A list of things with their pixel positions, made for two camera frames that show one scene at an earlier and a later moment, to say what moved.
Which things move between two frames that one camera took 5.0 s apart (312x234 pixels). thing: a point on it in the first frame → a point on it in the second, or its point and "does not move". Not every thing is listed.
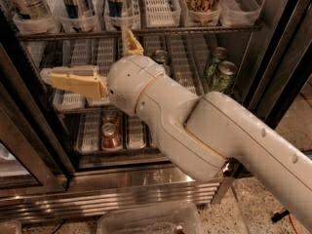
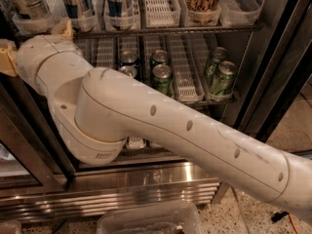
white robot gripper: x=132 y=80 → x=28 y=59
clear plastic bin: x=160 y=218 does not move
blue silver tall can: x=79 y=0 does not move
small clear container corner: x=11 y=227 does not move
